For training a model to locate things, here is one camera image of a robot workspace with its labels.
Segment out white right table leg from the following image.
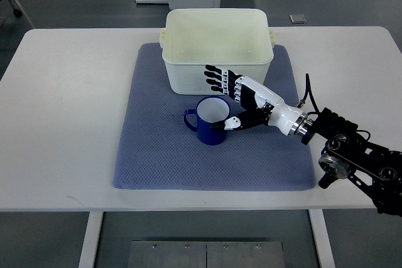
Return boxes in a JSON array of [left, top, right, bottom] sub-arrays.
[[308, 209, 335, 268]]

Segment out white plastic box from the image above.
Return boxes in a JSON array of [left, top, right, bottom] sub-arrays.
[[160, 8, 274, 95]]

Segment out white left table leg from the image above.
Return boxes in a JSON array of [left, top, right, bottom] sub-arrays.
[[79, 212, 104, 268]]

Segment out grey floor outlet plate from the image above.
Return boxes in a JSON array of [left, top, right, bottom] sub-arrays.
[[289, 14, 307, 24]]

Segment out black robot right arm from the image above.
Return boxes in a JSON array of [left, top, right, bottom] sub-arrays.
[[297, 75, 401, 216]]

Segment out white table leg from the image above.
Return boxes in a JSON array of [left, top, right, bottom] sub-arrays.
[[308, 209, 335, 268], [79, 212, 104, 268]]

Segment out blue-grey textured mat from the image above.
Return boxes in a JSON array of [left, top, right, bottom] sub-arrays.
[[112, 43, 316, 191]]

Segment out blue mug white inside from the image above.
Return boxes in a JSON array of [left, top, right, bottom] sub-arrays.
[[183, 96, 231, 146]]

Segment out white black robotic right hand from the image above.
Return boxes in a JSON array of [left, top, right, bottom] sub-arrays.
[[204, 65, 312, 139]]

